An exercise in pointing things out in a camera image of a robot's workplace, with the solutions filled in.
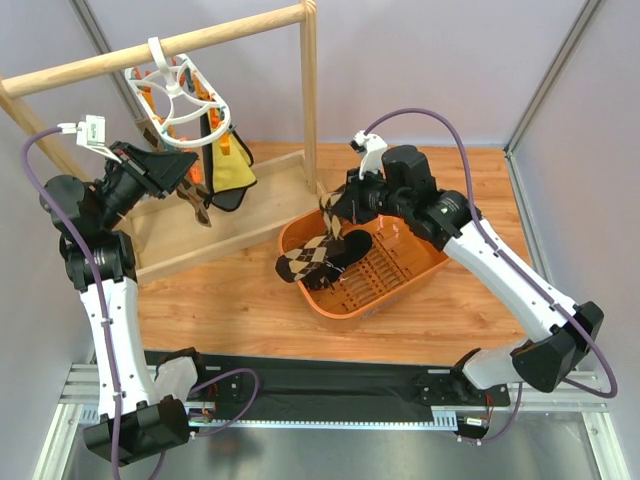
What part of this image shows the black striped ankle sock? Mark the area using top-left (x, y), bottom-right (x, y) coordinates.
top-left (341, 230), bottom-right (373, 267)

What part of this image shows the black sock yellow trim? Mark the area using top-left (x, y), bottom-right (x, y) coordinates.
top-left (201, 128), bottom-right (257, 212)

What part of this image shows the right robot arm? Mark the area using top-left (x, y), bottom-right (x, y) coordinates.
top-left (337, 136), bottom-right (604, 393)

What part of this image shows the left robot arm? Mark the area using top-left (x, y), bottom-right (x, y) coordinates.
top-left (40, 142), bottom-right (200, 464)

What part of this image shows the white round clip hanger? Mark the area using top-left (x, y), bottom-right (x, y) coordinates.
top-left (124, 37), bottom-right (231, 150)

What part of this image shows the orange brown argyle sock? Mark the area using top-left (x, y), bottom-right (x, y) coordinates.
top-left (176, 176), bottom-right (211, 228)

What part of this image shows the orange plastic basket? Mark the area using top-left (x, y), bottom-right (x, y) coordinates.
top-left (297, 216), bottom-right (450, 321)

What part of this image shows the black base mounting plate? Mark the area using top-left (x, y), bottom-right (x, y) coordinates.
top-left (149, 349), bottom-right (512, 422)

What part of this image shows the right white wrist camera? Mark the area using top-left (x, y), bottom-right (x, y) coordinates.
top-left (350, 130), bottom-right (388, 180)

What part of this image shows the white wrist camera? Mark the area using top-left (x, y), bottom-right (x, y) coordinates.
top-left (58, 114), bottom-right (122, 163)
top-left (350, 130), bottom-right (388, 180)

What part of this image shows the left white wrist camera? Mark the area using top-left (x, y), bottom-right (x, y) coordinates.
top-left (58, 114), bottom-right (122, 163)

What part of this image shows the wooden drying rack frame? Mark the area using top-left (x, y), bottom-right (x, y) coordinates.
top-left (1, 1), bottom-right (326, 285)

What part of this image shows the aluminium slotted rail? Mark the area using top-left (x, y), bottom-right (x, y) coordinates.
top-left (59, 364), bottom-right (609, 432)

